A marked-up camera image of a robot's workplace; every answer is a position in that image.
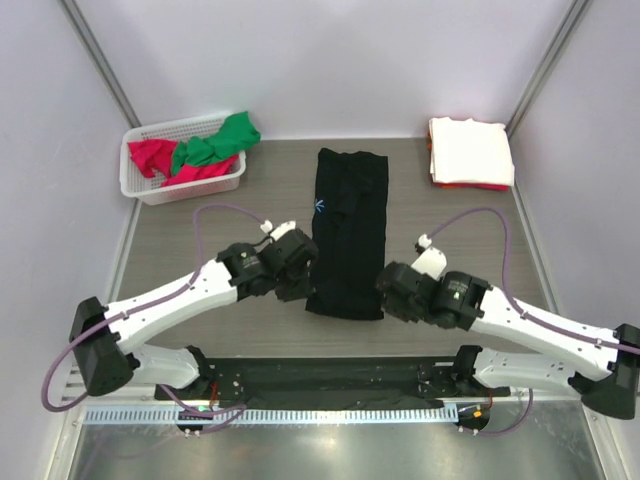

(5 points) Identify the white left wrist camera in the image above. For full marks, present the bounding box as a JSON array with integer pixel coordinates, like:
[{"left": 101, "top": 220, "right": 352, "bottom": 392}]
[{"left": 260, "top": 220, "right": 297, "bottom": 241}]

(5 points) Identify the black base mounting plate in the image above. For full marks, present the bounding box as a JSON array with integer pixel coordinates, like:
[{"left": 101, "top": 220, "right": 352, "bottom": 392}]
[{"left": 175, "top": 356, "right": 511, "bottom": 411}]

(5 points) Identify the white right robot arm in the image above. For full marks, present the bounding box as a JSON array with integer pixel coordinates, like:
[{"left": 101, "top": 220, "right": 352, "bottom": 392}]
[{"left": 376, "top": 262, "right": 639, "bottom": 420}]

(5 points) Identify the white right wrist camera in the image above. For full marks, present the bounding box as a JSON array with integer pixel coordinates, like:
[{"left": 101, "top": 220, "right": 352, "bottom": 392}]
[{"left": 411, "top": 234, "right": 447, "bottom": 280}]

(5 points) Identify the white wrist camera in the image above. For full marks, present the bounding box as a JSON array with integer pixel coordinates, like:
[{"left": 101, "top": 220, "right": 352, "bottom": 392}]
[
  {"left": 411, "top": 234, "right": 447, "bottom": 280},
  {"left": 260, "top": 220, "right": 297, "bottom": 241}
]

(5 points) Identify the black t shirt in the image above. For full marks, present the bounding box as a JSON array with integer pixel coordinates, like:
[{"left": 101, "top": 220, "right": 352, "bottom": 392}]
[{"left": 306, "top": 148, "right": 389, "bottom": 321}]

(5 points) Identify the green t shirt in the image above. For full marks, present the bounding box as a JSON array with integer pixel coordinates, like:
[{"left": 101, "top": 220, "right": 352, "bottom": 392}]
[{"left": 170, "top": 112, "right": 261, "bottom": 182}]

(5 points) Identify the white slotted cable duct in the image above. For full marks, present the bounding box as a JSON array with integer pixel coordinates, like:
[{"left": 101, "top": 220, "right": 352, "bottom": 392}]
[{"left": 83, "top": 404, "right": 458, "bottom": 426}]

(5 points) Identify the aluminium front rail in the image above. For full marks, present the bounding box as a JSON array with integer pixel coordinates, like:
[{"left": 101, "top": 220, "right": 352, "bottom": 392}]
[{"left": 62, "top": 366, "right": 155, "bottom": 404}]

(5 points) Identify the white perforated plastic basket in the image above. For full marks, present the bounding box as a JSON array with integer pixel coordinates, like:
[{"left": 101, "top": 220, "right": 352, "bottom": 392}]
[{"left": 119, "top": 113, "right": 260, "bottom": 206}]

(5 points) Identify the aluminium frame post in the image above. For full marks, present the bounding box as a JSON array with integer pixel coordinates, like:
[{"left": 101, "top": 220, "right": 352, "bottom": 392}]
[
  {"left": 57, "top": 0, "right": 141, "bottom": 128},
  {"left": 506, "top": 0, "right": 593, "bottom": 138}
]

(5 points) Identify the left aluminium frame post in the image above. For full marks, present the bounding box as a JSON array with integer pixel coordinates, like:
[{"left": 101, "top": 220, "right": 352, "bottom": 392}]
[{"left": 57, "top": 0, "right": 141, "bottom": 128}]

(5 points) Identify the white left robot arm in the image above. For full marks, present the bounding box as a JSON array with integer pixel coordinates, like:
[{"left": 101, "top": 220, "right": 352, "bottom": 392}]
[{"left": 69, "top": 222, "right": 318, "bottom": 399}]

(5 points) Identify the right aluminium frame post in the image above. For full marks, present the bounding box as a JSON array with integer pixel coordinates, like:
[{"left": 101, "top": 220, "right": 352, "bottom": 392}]
[{"left": 506, "top": 0, "right": 593, "bottom": 138}]

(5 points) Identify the pink t shirt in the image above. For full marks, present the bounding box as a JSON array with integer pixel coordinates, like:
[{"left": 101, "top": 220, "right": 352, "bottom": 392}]
[{"left": 127, "top": 137, "right": 240, "bottom": 187}]

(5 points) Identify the folded white t shirt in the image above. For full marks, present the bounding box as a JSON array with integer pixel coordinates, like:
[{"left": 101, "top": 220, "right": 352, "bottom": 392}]
[{"left": 429, "top": 117, "right": 515, "bottom": 187}]

